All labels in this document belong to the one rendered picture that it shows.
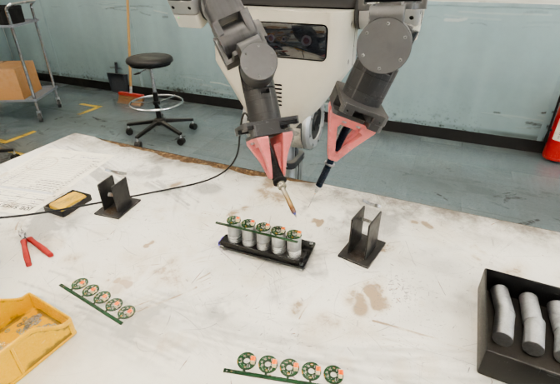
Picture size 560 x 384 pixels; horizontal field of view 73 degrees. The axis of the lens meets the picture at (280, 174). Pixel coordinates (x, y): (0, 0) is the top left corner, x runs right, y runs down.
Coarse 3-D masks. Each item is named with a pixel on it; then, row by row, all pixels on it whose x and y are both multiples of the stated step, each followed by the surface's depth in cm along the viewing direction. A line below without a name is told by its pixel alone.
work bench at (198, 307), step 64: (64, 192) 86; (192, 192) 86; (256, 192) 86; (320, 192) 86; (0, 256) 67; (64, 256) 67; (128, 256) 67; (192, 256) 67; (320, 256) 67; (384, 256) 67; (448, 256) 67; (512, 256) 67; (128, 320) 55; (192, 320) 55; (256, 320) 55; (320, 320) 55; (384, 320) 55; (448, 320) 55
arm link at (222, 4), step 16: (208, 0) 62; (224, 0) 62; (240, 0) 63; (208, 16) 63; (224, 16) 63; (240, 16) 64; (224, 32) 63; (240, 32) 63; (256, 32) 64; (224, 48) 63
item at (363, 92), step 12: (360, 72) 49; (372, 72) 48; (396, 72) 49; (336, 84) 55; (348, 84) 50; (360, 84) 49; (372, 84) 48; (384, 84) 49; (348, 96) 50; (360, 96) 49; (372, 96) 49; (384, 96) 50; (348, 108) 48; (360, 108) 48; (372, 108) 50; (372, 120) 48; (384, 120) 48
